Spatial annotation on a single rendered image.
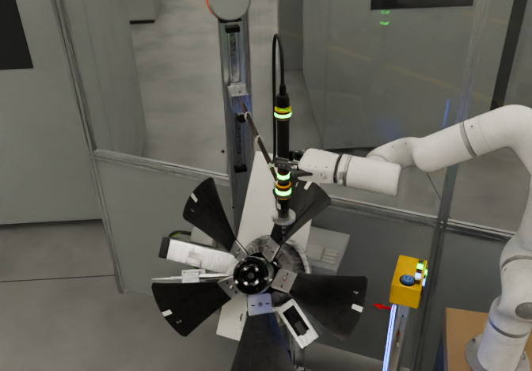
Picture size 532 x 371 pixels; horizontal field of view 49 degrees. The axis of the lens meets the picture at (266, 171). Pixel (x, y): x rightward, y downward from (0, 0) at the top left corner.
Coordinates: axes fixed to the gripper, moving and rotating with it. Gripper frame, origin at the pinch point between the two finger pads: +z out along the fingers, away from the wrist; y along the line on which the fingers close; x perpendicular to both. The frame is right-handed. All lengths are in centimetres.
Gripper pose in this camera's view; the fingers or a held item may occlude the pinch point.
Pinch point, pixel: (283, 158)
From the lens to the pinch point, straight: 159.5
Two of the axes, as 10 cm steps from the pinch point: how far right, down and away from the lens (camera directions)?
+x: -0.2, -8.3, -5.6
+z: -9.3, -1.9, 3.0
